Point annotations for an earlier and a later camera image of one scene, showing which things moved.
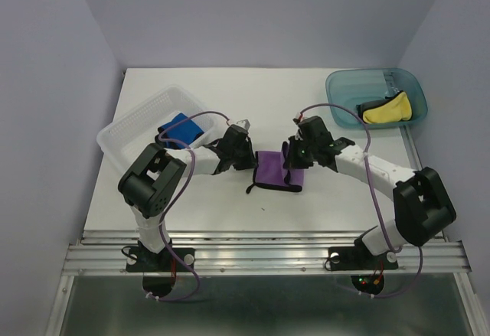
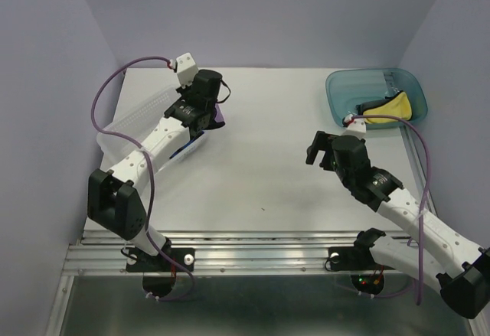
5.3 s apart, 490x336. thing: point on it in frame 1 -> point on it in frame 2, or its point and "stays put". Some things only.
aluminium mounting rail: (256, 252) stays put
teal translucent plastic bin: (350, 88) stays put
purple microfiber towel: (270, 173) -> (219, 114)
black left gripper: (250, 161) -> (184, 92)
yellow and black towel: (396, 108) stays put
